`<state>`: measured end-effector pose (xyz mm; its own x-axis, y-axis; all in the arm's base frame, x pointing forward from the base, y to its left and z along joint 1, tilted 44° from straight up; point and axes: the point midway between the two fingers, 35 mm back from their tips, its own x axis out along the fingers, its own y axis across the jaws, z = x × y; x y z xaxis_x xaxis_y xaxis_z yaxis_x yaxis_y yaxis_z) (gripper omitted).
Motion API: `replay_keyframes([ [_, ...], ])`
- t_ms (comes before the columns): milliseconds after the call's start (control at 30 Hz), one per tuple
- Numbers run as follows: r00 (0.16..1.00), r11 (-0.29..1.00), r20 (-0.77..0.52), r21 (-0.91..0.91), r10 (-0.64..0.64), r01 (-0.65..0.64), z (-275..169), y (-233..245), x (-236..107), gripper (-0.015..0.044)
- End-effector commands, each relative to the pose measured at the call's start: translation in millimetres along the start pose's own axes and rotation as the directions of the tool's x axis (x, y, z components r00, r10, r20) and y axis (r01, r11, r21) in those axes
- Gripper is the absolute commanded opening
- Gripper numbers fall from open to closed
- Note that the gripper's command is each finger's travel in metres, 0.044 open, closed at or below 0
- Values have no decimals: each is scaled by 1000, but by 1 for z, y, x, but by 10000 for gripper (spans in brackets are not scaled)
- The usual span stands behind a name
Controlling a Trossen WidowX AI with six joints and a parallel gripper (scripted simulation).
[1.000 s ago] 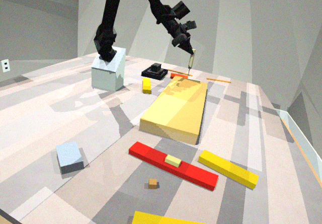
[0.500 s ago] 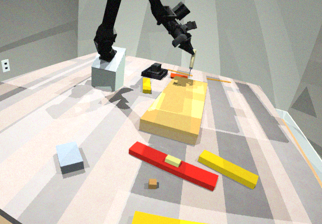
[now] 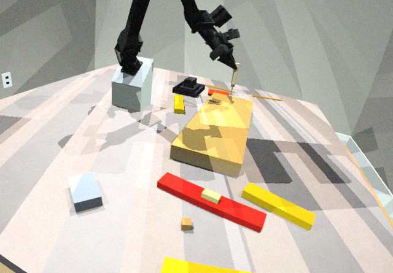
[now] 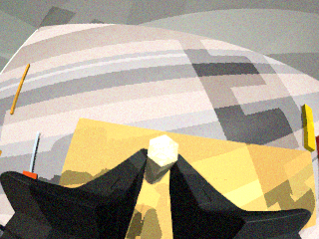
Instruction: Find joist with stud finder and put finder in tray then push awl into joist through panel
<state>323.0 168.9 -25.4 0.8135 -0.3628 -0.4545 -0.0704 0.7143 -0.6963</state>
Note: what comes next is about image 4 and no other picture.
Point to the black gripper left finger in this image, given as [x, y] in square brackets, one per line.
[100, 209]

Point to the orange-handled awl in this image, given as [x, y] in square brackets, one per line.
[30, 173]

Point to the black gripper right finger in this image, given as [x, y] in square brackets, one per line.
[198, 211]

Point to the tan rectangular panel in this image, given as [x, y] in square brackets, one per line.
[257, 178]

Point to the yellow rectangular bar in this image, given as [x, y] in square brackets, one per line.
[308, 129]

